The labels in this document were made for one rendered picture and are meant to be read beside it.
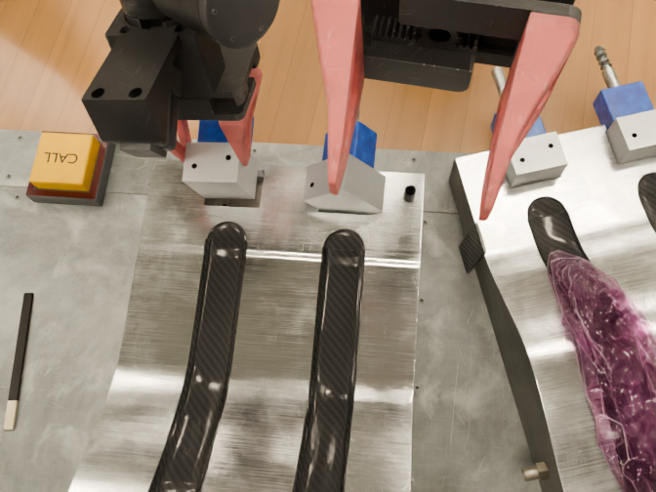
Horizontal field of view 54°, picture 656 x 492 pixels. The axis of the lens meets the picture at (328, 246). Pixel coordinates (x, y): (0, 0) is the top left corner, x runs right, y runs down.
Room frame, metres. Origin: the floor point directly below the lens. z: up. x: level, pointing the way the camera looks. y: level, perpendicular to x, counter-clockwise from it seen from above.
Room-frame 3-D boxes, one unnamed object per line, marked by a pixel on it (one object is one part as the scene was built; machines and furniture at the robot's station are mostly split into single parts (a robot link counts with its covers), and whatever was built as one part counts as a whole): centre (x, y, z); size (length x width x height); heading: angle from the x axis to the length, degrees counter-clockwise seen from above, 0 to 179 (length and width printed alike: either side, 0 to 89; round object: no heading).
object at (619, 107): (0.29, -0.32, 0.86); 0.13 x 0.05 x 0.05; 1
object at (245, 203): (0.27, 0.07, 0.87); 0.05 x 0.05 x 0.04; 73
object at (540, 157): (0.29, -0.21, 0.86); 0.13 x 0.05 x 0.05; 1
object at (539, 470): (-0.03, -0.13, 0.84); 0.02 x 0.01 x 0.02; 91
